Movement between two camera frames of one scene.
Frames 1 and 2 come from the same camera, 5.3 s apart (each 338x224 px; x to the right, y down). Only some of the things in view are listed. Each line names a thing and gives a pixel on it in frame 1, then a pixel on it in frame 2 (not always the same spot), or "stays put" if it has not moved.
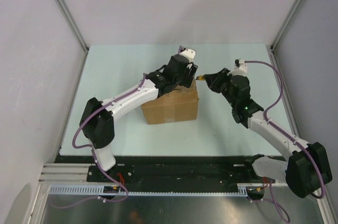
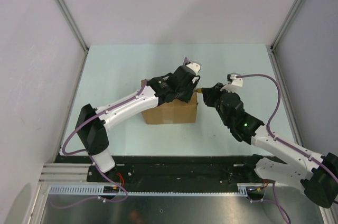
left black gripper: [189, 73] to [186, 98]
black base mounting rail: [170, 170] stays put
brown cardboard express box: [179, 104] stays put
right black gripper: [214, 80] to [210, 93]
